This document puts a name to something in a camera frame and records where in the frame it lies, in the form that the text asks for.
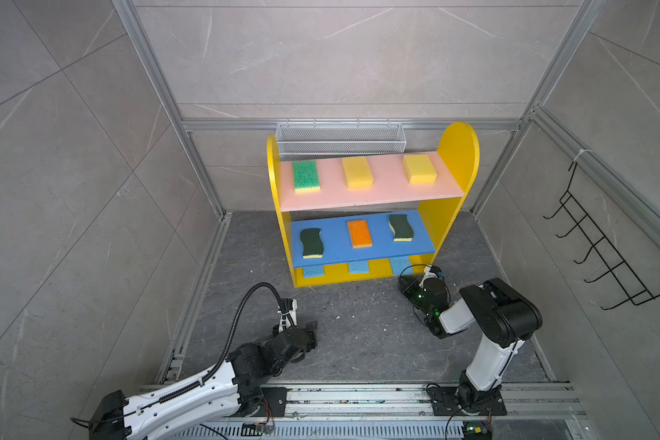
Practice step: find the bright green sponge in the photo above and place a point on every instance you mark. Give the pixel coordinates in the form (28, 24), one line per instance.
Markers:
(305, 177)

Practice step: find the black wall hook rack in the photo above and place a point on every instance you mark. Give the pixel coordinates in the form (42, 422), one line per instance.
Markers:
(615, 265)

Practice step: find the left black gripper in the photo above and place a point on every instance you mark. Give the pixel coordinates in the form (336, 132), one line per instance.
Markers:
(312, 335)

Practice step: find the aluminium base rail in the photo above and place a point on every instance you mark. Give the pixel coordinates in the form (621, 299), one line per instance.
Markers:
(380, 411)

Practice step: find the dark green scourer sponge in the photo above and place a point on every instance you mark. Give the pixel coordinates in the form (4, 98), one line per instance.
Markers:
(312, 245)
(401, 228)

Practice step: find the yellow sponge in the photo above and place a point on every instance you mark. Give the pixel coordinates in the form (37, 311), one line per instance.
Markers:
(357, 173)
(419, 169)

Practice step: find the pink upper shelf board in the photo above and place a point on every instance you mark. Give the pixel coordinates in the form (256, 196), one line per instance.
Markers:
(390, 185)

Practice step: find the yellow shelf unit frame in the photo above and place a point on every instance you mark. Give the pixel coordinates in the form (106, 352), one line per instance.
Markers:
(459, 149)

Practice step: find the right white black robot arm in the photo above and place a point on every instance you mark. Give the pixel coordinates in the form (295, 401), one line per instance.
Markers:
(506, 320)

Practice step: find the blue sponge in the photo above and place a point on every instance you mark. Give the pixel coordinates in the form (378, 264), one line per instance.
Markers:
(399, 265)
(358, 267)
(313, 271)

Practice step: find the orange sponge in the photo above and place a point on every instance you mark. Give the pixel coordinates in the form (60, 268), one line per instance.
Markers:
(359, 233)

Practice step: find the white wire mesh basket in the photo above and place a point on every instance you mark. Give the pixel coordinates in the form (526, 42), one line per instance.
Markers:
(315, 139)

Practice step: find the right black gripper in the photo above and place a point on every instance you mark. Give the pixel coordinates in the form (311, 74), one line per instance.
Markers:
(409, 291)

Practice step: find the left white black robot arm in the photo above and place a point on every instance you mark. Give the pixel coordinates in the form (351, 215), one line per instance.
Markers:
(234, 389)

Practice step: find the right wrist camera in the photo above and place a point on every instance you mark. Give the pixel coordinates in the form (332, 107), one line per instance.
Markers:
(433, 272)

